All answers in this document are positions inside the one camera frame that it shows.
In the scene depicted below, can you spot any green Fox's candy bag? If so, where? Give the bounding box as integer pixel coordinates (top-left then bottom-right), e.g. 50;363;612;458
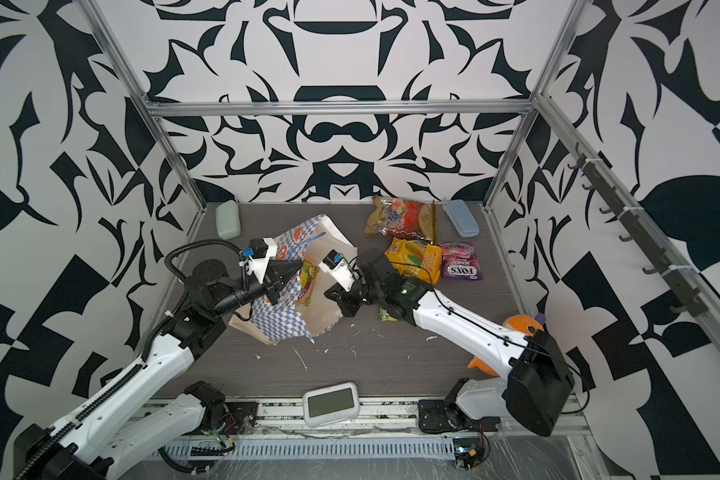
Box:
378;307;398;322

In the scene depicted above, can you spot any yellow snack bag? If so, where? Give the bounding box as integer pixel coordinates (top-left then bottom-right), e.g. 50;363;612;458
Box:
385;238;443;284

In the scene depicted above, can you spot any checkered paper bag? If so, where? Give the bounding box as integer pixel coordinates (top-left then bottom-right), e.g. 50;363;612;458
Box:
229;214;357;345

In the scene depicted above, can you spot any gold fruit gummy bag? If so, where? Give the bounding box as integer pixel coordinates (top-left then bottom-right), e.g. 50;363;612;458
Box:
364;196;437;243

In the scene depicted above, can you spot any purple candy bag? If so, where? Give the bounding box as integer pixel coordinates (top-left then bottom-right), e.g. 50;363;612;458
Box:
439;242;483;281

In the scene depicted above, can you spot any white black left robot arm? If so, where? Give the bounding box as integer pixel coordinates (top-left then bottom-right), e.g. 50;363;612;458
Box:
14;260;302;479

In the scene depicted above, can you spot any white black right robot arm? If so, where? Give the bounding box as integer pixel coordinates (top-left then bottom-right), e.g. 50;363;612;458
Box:
319;249;575;437

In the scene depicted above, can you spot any orange Fox's fruits candy bag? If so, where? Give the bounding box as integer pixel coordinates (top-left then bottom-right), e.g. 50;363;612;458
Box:
297;261;320;307

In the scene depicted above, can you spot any light blue case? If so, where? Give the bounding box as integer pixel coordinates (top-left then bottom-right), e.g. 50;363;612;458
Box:
443;199;480;238

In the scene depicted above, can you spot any white digital timer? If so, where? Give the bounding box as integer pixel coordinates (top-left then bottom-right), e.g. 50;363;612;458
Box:
302;382;360;428

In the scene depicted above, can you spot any orange shark plush toy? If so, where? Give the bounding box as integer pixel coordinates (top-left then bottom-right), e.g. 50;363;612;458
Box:
467;313;547;378

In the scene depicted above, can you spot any black corrugated cable hose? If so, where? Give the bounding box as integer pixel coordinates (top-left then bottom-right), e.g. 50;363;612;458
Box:
11;238;247;480

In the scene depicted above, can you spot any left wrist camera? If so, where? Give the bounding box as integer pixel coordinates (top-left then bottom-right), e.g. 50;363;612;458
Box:
239;238;278;284

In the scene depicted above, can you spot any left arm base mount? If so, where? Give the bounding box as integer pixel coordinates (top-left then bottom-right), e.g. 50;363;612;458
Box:
183;381;259;435

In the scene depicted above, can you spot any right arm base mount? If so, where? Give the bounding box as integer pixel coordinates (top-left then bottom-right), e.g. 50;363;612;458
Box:
417;378;509;435

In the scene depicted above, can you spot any white slotted cable duct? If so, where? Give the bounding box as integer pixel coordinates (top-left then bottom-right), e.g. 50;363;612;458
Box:
165;437;455;462

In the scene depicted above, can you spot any black wall hook rail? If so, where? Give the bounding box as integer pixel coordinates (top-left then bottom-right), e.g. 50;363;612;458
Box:
571;144;709;317

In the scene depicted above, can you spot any aluminium cage frame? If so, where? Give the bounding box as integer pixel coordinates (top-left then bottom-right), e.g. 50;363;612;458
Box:
74;0;720;480

